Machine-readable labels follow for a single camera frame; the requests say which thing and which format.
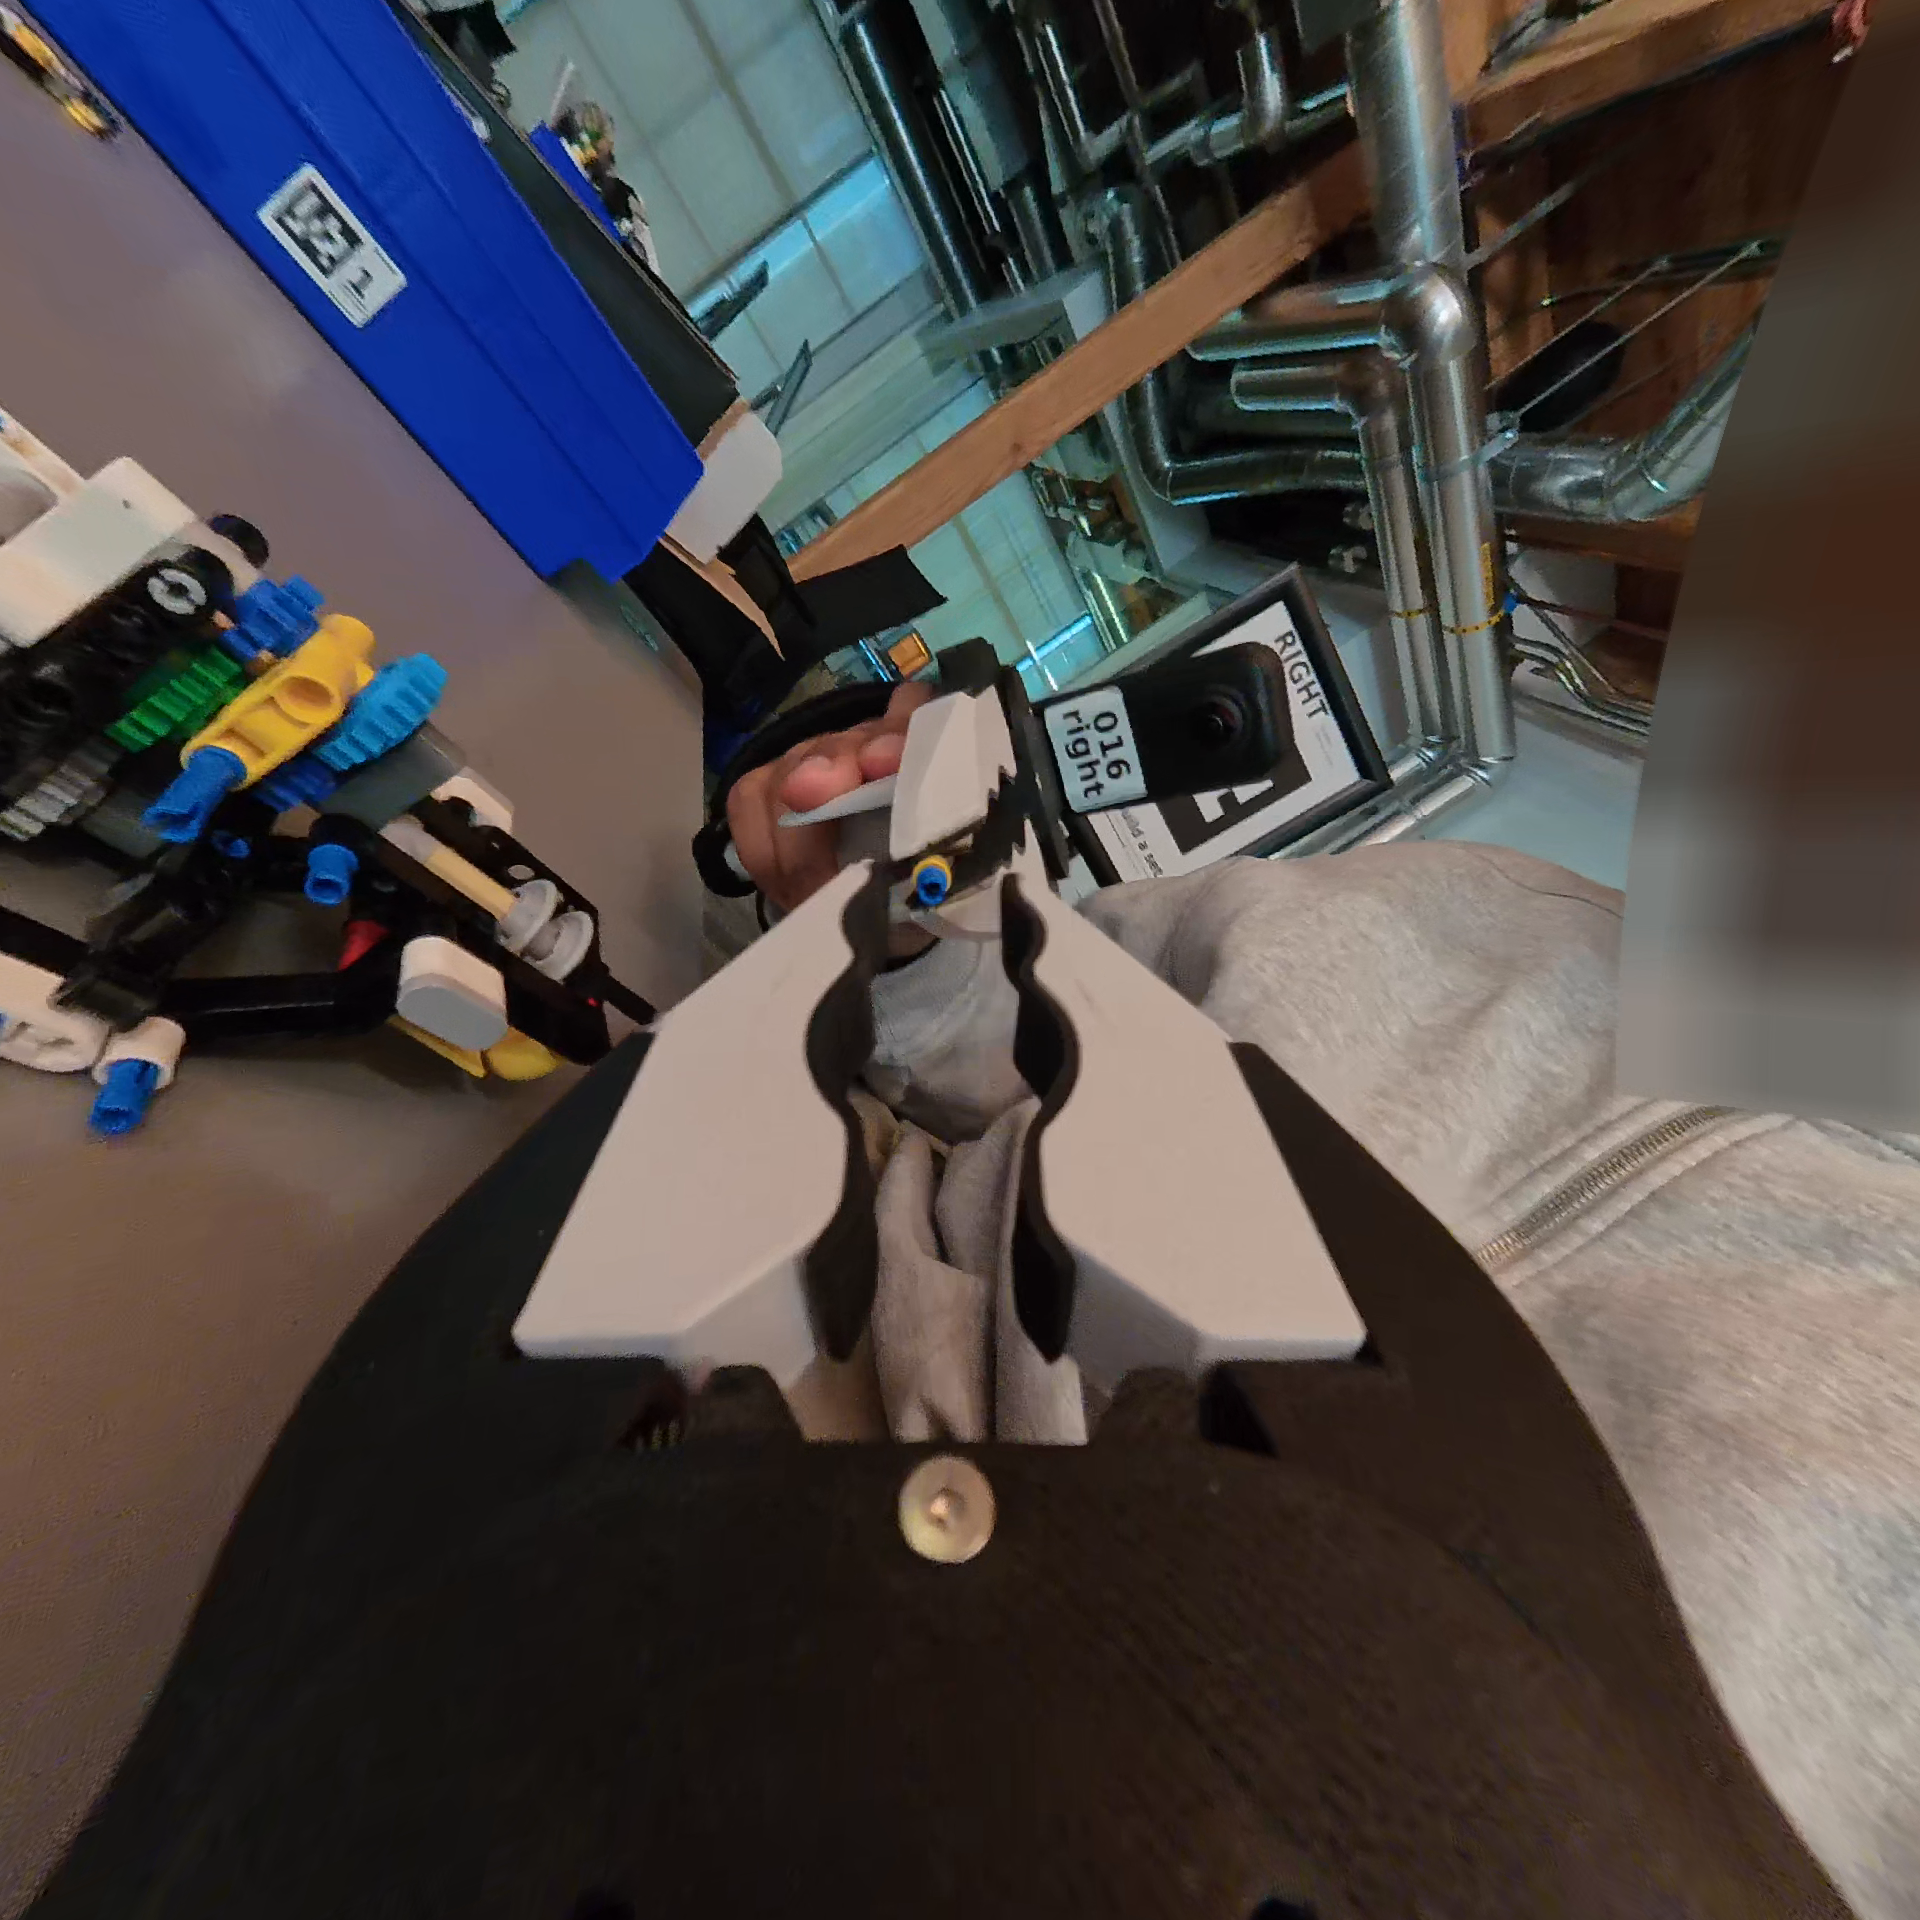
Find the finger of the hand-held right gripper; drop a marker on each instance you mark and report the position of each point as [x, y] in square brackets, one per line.
[947, 773]
[856, 815]

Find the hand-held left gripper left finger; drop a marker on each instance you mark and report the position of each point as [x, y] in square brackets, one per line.
[689, 1201]

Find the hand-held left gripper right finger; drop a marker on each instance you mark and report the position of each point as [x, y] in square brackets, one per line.
[1203, 1201]

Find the black yellow lego vehicle model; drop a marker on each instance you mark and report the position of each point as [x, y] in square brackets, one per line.
[288, 700]

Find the person's right forearm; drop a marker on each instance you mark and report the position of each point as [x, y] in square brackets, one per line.
[936, 1037]

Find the small yellow black lego piece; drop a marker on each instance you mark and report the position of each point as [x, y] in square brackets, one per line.
[58, 73]

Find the person's right hand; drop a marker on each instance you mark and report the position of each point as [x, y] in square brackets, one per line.
[783, 869]

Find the wooden ceiling beam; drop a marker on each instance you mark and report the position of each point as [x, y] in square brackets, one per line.
[1124, 344]

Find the silver metal pipe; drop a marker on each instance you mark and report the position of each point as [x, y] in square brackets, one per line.
[1415, 148]

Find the blue storage bin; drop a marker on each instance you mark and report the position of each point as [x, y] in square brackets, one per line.
[449, 296]

